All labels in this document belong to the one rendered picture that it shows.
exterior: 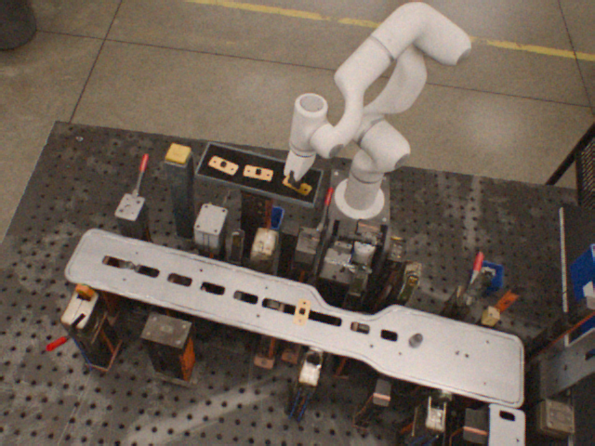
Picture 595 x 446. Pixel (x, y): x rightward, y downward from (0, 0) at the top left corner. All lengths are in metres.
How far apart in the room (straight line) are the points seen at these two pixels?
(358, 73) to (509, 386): 0.97
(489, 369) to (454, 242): 0.69
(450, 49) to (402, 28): 0.17
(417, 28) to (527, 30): 3.32
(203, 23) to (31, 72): 1.18
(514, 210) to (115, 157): 1.66
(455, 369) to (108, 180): 1.46
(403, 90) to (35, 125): 2.40
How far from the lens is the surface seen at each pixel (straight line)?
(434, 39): 1.55
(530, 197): 2.55
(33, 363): 1.99
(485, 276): 1.60
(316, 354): 1.49
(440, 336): 1.71
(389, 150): 1.76
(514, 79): 4.26
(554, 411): 1.70
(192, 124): 3.40
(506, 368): 1.75
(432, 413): 1.57
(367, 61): 1.44
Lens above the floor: 2.48
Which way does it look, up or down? 57 degrees down
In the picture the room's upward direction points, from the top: 11 degrees clockwise
